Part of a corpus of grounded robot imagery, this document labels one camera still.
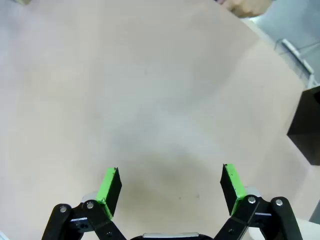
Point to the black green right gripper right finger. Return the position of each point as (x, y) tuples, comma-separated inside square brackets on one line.
[(232, 187)]

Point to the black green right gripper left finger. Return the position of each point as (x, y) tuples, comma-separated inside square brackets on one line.
[(110, 190)]

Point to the person's left hand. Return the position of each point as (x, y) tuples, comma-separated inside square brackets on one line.
[(247, 7)]

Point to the black box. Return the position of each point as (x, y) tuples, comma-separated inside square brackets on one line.
[(306, 125)]

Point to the white side table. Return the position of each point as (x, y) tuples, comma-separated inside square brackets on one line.
[(297, 53)]

